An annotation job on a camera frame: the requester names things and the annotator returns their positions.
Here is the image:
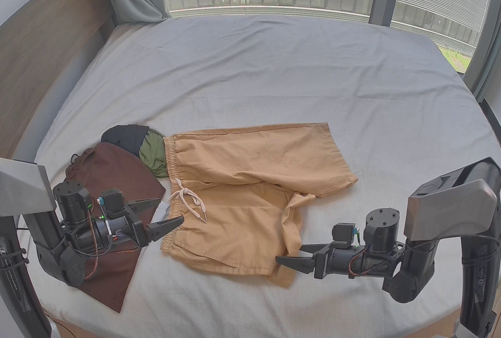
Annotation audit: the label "brown shorts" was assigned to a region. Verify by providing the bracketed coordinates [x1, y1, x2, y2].
[64, 143, 167, 313]

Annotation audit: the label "bed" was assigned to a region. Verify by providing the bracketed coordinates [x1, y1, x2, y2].
[0, 0, 501, 338]

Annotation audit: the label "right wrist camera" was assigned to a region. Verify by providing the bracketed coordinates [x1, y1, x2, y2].
[331, 223, 357, 250]

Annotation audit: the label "green garment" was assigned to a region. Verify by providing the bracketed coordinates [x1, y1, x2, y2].
[139, 128, 170, 178]

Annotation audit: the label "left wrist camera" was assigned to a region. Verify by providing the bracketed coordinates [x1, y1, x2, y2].
[98, 188, 127, 220]

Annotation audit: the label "white garment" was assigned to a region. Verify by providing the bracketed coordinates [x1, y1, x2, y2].
[151, 201, 171, 224]

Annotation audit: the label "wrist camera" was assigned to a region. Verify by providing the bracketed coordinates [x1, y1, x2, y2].
[98, 188, 127, 220]
[331, 223, 357, 250]

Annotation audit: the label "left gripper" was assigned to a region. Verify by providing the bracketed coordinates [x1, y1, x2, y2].
[96, 196, 185, 251]

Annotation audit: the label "tan drawstring shorts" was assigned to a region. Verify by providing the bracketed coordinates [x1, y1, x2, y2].
[160, 122, 359, 288]

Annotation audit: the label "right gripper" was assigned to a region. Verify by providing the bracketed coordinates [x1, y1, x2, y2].
[275, 242, 368, 280]

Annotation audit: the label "black garment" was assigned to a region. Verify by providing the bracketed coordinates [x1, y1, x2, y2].
[101, 125, 151, 157]

